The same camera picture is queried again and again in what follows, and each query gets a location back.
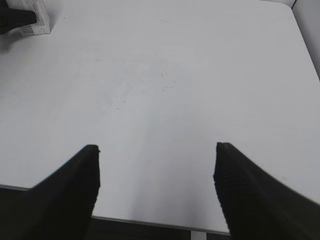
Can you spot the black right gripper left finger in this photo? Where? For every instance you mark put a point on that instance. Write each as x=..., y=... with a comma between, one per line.
x=58, y=208

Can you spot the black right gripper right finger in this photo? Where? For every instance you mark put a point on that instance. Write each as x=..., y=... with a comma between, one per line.
x=256, y=206

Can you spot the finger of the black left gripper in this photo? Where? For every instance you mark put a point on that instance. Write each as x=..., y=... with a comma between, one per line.
x=11, y=19

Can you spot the white square plastic bottle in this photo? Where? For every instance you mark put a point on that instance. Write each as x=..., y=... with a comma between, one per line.
x=42, y=25

